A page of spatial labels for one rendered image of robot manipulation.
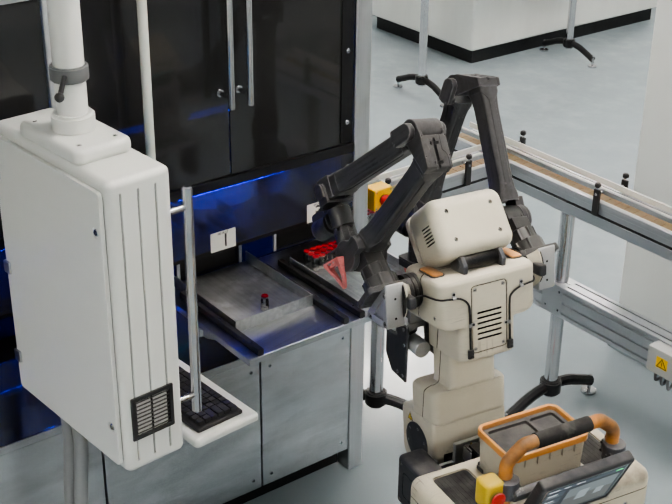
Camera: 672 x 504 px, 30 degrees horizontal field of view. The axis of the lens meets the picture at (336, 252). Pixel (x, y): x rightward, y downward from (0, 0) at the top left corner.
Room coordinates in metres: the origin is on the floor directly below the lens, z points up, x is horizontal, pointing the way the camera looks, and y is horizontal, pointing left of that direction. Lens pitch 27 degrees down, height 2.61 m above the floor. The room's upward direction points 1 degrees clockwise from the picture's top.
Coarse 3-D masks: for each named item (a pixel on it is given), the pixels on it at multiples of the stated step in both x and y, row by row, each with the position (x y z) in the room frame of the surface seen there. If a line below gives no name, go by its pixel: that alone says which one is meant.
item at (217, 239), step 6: (234, 228) 3.25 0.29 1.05; (210, 234) 3.21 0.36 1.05; (216, 234) 3.22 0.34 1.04; (222, 234) 3.23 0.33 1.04; (228, 234) 3.24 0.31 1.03; (234, 234) 3.25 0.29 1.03; (210, 240) 3.21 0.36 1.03; (216, 240) 3.22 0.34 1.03; (222, 240) 3.23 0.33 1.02; (228, 240) 3.24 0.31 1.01; (234, 240) 3.25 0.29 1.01; (216, 246) 3.22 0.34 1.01; (222, 246) 3.23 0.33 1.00; (228, 246) 3.24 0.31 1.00
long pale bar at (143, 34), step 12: (144, 0) 3.02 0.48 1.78; (144, 12) 3.02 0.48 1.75; (144, 24) 3.02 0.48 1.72; (144, 36) 3.02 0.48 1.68; (144, 48) 3.02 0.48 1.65; (144, 60) 3.02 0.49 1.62; (144, 72) 3.02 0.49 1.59; (144, 84) 3.02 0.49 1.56; (144, 96) 3.02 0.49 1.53; (144, 108) 3.02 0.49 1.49; (144, 120) 3.02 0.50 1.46; (144, 132) 3.03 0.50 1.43
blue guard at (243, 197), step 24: (312, 168) 3.43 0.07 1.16; (336, 168) 3.48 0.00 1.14; (216, 192) 3.22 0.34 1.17; (240, 192) 3.27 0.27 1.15; (264, 192) 3.32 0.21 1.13; (288, 192) 3.37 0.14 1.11; (312, 192) 3.43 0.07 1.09; (216, 216) 3.22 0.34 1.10; (240, 216) 3.27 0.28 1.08; (264, 216) 3.32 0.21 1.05; (288, 216) 3.37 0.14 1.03; (240, 240) 3.27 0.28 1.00; (0, 264) 2.83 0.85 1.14; (0, 288) 2.82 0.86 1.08; (0, 312) 2.82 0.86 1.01
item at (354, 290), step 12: (300, 264) 3.29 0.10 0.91; (396, 264) 3.34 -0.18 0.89; (312, 276) 3.24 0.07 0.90; (324, 276) 3.28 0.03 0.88; (348, 276) 3.28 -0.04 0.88; (360, 276) 3.28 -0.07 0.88; (336, 288) 3.15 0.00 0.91; (348, 288) 3.20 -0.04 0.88; (360, 288) 3.21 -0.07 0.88; (348, 300) 3.10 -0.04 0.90
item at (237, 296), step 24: (240, 264) 3.35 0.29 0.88; (264, 264) 3.29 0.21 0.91; (216, 288) 3.19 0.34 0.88; (240, 288) 3.20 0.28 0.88; (264, 288) 3.20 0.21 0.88; (288, 288) 3.19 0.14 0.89; (216, 312) 3.02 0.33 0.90; (240, 312) 3.06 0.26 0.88; (264, 312) 3.00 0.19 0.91; (288, 312) 3.05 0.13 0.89
